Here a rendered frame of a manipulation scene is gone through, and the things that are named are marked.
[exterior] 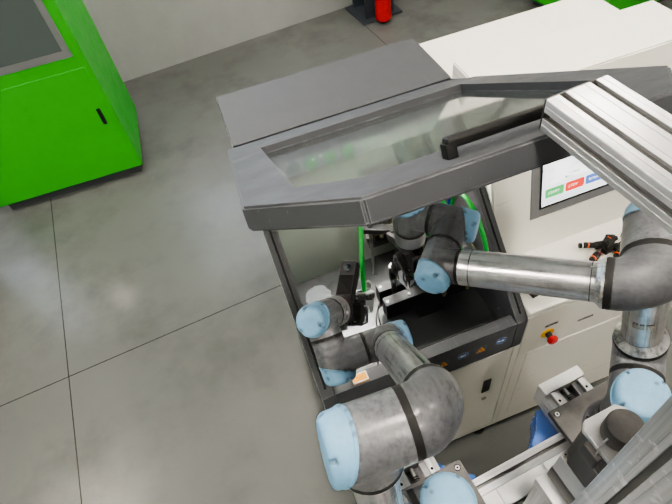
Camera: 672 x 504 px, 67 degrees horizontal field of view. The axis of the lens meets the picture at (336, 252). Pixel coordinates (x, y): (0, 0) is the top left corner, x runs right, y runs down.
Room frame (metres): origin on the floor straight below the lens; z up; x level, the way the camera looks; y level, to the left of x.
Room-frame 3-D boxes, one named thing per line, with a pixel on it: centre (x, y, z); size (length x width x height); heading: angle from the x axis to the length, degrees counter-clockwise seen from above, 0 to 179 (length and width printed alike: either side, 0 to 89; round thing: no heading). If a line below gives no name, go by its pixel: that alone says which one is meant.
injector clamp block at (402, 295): (1.00, -0.29, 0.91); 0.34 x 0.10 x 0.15; 101
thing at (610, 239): (0.98, -0.92, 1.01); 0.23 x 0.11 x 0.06; 101
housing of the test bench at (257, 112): (1.50, -0.42, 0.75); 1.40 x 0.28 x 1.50; 101
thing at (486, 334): (0.75, -0.21, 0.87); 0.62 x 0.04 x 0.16; 101
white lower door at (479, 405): (0.73, -0.22, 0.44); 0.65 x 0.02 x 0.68; 101
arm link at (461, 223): (0.74, -0.26, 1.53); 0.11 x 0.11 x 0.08; 59
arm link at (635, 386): (0.40, -0.61, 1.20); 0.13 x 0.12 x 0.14; 149
